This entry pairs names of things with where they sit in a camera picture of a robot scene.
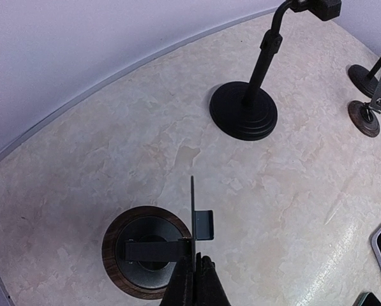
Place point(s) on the folding plate phone stand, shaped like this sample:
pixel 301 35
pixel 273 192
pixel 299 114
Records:
pixel 363 114
pixel 142 245

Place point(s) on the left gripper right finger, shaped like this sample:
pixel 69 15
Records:
pixel 209 291

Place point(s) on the leftmost black smartphone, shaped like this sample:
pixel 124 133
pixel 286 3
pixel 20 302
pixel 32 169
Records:
pixel 367 299

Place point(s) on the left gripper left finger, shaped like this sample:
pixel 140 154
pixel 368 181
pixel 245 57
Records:
pixel 180 289

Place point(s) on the black pole phone stand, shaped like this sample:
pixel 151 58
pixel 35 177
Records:
pixel 364 79
pixel 243 110

